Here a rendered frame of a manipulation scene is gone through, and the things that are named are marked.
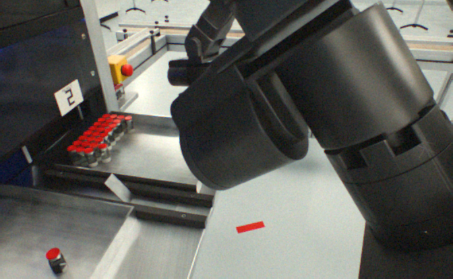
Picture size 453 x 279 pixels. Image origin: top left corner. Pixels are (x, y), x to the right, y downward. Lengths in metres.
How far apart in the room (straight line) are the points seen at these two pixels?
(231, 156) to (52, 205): 0.60
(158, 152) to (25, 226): 0.32
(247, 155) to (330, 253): 1.57
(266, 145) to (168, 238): 0.46
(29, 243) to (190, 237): 0.29
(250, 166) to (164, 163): 0.60
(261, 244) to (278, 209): 0.27
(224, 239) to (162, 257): 1.13
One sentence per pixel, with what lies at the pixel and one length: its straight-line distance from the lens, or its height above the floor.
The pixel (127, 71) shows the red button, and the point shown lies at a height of 1.00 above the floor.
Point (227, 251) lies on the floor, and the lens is 1.64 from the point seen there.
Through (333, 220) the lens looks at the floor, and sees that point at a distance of 1.87.
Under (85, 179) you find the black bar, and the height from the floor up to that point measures 0.90.
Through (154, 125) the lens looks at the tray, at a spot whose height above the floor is 0.88.
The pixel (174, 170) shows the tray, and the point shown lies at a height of 0.88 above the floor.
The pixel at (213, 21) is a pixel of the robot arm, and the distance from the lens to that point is 0.65.
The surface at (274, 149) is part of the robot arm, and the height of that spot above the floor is 1.26.
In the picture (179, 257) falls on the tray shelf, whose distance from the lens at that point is 0.57.
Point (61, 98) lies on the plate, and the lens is 0.81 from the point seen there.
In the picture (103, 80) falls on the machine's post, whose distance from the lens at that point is 0.95.
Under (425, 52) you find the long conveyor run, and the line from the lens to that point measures 1.63.
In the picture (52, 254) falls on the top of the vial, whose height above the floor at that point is 0.93.
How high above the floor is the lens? 1.35
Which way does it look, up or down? 33 degrees down
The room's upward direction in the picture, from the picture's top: straight up
